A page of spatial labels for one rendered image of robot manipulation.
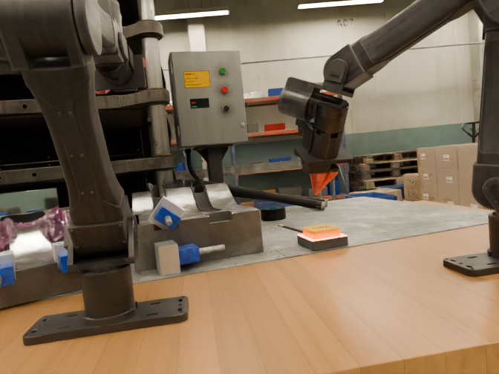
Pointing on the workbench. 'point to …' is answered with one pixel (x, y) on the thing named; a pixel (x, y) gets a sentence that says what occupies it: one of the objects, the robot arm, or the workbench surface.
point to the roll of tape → (272, 214)
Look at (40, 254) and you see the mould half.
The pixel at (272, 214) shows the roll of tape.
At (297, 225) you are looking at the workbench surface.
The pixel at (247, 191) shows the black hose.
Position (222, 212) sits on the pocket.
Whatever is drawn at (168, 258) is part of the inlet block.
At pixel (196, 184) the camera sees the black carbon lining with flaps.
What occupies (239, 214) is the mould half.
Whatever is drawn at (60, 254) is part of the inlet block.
